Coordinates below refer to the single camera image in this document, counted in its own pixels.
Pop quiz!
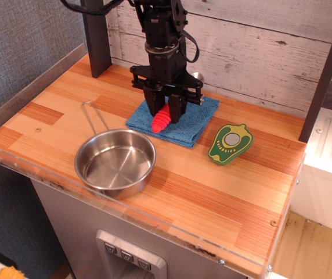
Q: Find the dark right shelf post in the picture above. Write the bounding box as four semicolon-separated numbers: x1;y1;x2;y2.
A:
298;0;332;144

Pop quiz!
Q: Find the dark left shelf post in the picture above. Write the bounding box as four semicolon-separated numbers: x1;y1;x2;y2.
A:
82;14;112;78

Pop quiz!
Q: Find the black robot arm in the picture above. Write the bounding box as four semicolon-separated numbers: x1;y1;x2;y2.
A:
130;1;203;123

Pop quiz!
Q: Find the dark shelf post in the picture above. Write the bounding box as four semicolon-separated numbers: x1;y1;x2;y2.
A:
82;14;112;78
298;0;332;144

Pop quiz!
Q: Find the silver toy dispenser panel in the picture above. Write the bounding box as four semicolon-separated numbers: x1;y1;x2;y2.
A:
96;230;168;278

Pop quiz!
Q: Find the blue folded towel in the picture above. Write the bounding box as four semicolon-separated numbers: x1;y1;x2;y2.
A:
126;97;219;148

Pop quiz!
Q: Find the orange object bottom left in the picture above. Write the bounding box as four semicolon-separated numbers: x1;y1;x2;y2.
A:
0;266;26;279

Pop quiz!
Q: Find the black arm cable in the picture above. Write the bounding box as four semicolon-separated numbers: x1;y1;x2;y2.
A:
60;0;200;64

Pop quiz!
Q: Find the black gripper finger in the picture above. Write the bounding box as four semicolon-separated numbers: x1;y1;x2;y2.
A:
143;84;165;116
168;94;187;123

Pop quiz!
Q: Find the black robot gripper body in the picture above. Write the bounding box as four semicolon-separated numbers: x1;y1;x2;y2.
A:
130;43;203;103

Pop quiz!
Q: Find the red handled metal spoon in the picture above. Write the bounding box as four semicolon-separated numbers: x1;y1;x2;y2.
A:
150;71;206;134

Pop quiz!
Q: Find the small steel pan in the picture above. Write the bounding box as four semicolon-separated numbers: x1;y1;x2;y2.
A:
74;101;156;199

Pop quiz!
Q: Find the green toy pepper half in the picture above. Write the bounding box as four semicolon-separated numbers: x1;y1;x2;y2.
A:
207;124;254;166

